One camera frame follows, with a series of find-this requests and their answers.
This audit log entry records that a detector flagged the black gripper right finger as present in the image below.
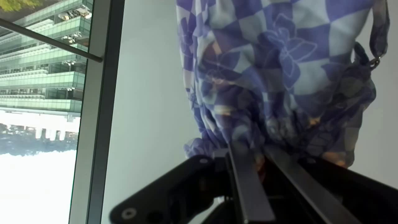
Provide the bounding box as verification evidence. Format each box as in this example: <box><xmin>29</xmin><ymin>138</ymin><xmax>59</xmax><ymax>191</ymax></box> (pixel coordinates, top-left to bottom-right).
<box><xmin>266</xmin><ymin>146</ymin><xmax>361</xmax><ymax>224</ymax></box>

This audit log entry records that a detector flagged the blue white checkered cloth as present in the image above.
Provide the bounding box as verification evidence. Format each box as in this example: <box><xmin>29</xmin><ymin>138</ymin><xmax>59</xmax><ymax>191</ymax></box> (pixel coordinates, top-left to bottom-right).
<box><xmin>176</xmin><ymin>0</ymin><xmax>390</xmax><ymax>167</ymax></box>

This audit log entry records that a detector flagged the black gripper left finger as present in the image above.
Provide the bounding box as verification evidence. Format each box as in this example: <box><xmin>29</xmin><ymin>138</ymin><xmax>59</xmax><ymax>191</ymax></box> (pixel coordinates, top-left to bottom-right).
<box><xmin>229</xmin><ymin>145</ymin><xmax>277</xmax><ymax>224</ymax></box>

